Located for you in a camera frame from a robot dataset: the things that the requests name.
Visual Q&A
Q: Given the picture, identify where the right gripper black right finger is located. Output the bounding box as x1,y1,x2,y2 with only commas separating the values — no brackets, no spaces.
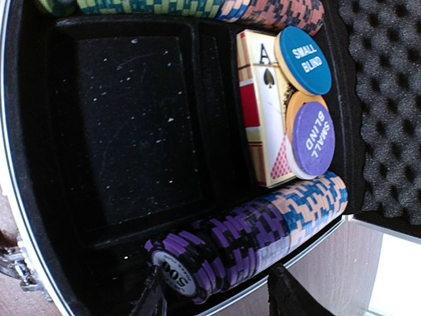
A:
268,263,333,316

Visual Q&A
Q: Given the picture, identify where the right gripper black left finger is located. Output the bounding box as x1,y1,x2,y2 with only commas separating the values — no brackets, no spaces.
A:
129,265,167,316

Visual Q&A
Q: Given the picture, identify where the brown black chip stack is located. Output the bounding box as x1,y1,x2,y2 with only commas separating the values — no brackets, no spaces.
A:
215,0,326,37

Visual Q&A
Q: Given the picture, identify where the aluminium poker case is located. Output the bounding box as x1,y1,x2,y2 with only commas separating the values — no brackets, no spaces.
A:
1,1,420,315

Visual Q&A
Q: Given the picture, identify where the purple small blind button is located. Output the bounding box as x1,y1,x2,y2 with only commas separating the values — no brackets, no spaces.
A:
292,101,335,176

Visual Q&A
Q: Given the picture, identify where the orange dealer button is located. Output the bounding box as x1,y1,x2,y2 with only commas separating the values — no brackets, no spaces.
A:
285,91,329,143

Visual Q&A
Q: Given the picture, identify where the purple black chip stack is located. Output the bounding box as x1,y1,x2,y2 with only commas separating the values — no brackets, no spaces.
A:
144,199,291,304

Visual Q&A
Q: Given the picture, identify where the blue peach chip stack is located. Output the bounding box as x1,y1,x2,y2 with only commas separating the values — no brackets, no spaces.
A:
263,171,348,251

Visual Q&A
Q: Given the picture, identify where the white dealer button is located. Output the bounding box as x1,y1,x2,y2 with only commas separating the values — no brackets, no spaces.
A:
284,135,322,180

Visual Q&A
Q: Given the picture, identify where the green yellow chip stack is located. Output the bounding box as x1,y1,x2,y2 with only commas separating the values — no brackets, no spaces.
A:
36,0,224,18

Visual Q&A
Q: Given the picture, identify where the playing card deck box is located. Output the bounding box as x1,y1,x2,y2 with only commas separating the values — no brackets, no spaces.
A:
237,30,295,188

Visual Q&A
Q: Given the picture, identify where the blue small blind button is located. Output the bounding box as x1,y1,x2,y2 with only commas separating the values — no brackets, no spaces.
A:
274,26,332,95

